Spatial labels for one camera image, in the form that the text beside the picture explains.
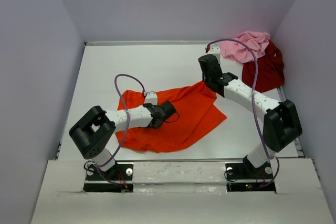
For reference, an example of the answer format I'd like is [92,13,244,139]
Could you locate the orange t shirt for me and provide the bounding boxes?
[122,81,227,153]

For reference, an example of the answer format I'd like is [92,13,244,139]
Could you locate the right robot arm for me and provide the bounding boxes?
[198,54,302,178]

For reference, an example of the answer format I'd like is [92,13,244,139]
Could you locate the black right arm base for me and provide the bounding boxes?
[224,162,276,193]

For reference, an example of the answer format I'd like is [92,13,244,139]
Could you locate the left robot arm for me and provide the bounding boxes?
[69,101,176,179]

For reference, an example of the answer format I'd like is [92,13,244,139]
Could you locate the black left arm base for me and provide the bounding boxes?
[83,161,134,193]

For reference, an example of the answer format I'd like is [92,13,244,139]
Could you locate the dark red t shirt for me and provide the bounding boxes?
[242,41,285,92]

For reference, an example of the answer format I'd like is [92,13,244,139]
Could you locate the pink t shirt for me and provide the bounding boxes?
[216,31,270,63]

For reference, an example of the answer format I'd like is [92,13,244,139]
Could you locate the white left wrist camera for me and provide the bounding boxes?
[144,91,158,105]

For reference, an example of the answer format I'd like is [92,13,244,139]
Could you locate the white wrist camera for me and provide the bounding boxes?
[206,45,221,62]
[144,91,158,105]

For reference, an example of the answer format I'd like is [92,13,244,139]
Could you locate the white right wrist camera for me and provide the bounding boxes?
[206,45,221,62]

